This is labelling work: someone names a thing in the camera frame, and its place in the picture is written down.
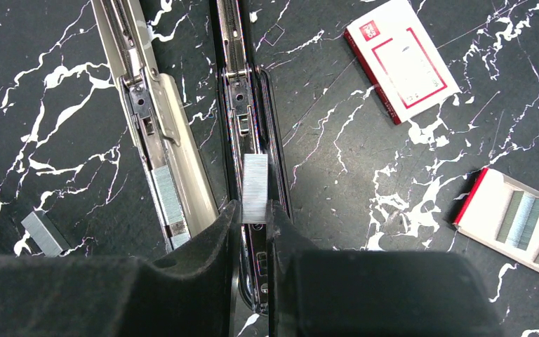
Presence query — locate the silver staple strip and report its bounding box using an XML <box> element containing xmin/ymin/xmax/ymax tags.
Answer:
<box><xmin>241</xmin><ymin>154</ymin><xmax>269</xmax><ymax>224</ymax></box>
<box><xmin>151</xmin><ymin>166</ymin><xmax>184</xmax><ymax>225</ymax></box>
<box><xmin>495</xmin><ymin>191</ymin><xmax>539</xmax><ymax>251</ymax></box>
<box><xmin>21</xmin><ymin>211</ymin><xmax>71</xmax><ymax>257</ymax></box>
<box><xmin>170</xmin><ymin>232</ymin><xmax>191</xmax><ymax>250</ymax></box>

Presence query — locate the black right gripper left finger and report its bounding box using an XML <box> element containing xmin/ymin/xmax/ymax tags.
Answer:
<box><xmin>0</xmin><ymin>201</ymin><xmax>241</xmax><ymax>336</ymax></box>

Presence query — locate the cardboard staple box tray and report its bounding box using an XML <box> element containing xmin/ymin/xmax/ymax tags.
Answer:
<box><xmin>453</xmin><ymin>168</ymin><xmax>539</xmax><ymax>272</ymax></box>

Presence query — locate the red white staple box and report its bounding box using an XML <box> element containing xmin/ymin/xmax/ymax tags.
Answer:
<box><xmin>344</xmin><ymin>1</ymin><xmax>460</xmax><ymax>125</ymax></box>

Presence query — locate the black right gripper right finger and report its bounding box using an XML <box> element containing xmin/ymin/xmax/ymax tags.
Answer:
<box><xmin>266</xmin><ymin>201</ymin><xmax>503</xmax><ymax>336</ymax></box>

